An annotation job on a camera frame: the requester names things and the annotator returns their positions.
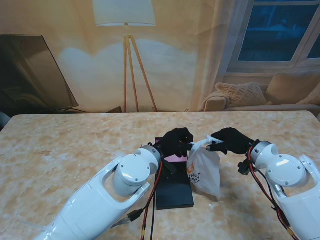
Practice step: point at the sheer cream curtain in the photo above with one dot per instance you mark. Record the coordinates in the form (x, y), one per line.
(212, 50)

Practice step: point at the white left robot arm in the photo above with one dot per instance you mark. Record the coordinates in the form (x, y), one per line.
(100, 200)

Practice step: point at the plain beige pillow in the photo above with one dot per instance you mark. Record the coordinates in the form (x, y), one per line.
(290, 87)

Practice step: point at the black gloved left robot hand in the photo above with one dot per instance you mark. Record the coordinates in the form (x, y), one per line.
(175, 143)

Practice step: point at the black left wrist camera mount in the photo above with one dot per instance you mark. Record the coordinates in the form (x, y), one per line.
(170, 168)

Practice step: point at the black gift box pink inside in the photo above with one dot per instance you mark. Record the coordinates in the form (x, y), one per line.
(171, 158)

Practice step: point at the dark flat television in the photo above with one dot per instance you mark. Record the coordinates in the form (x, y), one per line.
(25, 75)

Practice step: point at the beige sofa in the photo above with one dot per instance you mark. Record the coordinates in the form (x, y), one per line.
(215, 101)

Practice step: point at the cream knitted pillow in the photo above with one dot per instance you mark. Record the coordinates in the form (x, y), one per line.
(242, 93)
(312, 98)

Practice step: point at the tripod floor lamp white shade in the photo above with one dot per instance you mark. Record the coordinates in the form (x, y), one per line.
(125, 12)

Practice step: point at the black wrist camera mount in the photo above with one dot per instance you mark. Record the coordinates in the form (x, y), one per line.
(170, 168)
(244, 168)

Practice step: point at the white framed window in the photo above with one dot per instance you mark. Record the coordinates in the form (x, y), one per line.
(270, 37)

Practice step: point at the black gift box lid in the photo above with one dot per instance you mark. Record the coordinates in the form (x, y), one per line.
(173, 195)

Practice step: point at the dark grey chair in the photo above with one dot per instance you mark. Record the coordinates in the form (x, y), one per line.
(3, 120)

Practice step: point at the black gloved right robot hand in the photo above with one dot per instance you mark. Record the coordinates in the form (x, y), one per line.
(235, 142)

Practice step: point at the white plastic bag orange logo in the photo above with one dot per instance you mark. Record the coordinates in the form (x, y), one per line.
(206, 170)

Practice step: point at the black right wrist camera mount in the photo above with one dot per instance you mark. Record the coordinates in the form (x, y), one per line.
(244, 168)

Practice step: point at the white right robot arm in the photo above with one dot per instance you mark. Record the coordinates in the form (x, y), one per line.
(287, 180)

